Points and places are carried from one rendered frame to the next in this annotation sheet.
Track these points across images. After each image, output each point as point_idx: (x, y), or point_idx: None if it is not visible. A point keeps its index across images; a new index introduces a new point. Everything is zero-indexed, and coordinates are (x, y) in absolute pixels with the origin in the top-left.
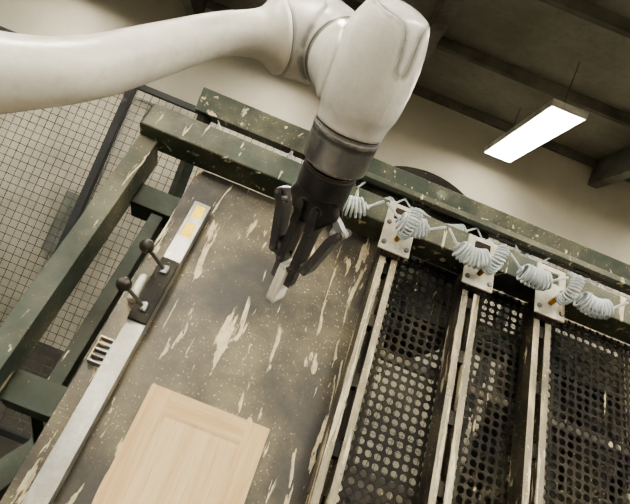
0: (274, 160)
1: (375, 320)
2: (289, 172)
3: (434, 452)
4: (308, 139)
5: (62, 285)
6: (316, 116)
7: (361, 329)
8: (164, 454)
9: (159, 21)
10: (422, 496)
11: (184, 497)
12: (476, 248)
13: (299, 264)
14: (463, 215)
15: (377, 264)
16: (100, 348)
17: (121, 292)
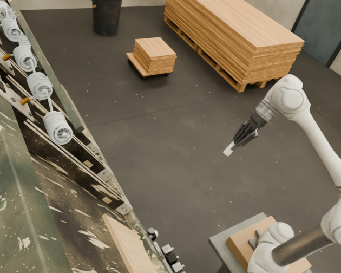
0: (31, 195)
1: (58, 145)
2: (31, 179)
3: (74, 141)
4: (273, 118)
5: None
6: (278, 112)
7: (66, 155)
8: (135, 258)
9: (325, 137)
10: (79, 153)
11: (133, 246)
12: (28, 52)
13: (237, 140)
14: (38, 45)
15: (31, 128)
16: None
17: None
